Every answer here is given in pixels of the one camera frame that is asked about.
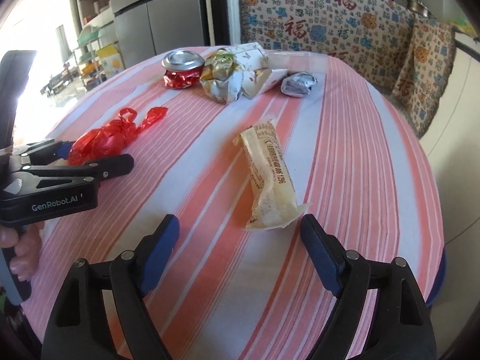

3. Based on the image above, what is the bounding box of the clear plastic wrapper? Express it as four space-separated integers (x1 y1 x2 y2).
281 72 317 98

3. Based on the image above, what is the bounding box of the grey refrigerator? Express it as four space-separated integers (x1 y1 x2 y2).
111 0 210 68

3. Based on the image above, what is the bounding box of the storage rack shelf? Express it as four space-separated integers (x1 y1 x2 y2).
70 0 113 91

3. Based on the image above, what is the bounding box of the beige bread wrapper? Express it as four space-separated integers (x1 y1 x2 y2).
233 119 308 232

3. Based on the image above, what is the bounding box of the yellow green cardboard box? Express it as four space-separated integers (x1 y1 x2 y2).
96 44 125 79

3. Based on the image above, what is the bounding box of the patterned fu cloth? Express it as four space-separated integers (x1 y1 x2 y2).
239 0 414 92

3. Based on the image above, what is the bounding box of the red plastic bag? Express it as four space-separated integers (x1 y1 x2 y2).
67 106 168 165

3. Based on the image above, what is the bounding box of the green yellow snack bag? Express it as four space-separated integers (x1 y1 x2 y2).
199 49 244 105

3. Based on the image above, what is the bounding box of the pink striped tablecloth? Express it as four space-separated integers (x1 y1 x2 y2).
20 45 448 360

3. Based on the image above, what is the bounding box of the person's left hand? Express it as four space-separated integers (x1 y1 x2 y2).
1 222 45 282

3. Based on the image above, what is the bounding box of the crushed red soda can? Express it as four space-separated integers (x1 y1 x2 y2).
162 49 205 89

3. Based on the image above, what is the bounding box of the white paper food box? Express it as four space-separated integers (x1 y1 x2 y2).
227 42 288 99

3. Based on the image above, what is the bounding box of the white kitchen cabinet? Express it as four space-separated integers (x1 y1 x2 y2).
417 31 480 248

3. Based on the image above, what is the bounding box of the steel pot with lid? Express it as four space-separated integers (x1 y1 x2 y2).
407 0 436 19

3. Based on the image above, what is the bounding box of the patterned cloth side piece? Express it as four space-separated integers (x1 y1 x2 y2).
390 17 456 138

